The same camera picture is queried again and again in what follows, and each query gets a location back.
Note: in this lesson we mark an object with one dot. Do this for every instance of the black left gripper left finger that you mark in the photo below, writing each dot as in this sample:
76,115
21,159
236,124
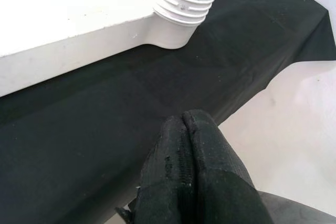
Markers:
165,182

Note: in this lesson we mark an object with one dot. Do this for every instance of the black tablecloth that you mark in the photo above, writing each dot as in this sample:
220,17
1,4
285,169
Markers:
105,129

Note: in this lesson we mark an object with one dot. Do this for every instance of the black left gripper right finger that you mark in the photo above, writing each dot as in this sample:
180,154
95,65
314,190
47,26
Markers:
223,187

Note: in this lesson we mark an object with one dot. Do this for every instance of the white plastic table top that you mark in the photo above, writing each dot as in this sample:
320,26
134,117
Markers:
65,24

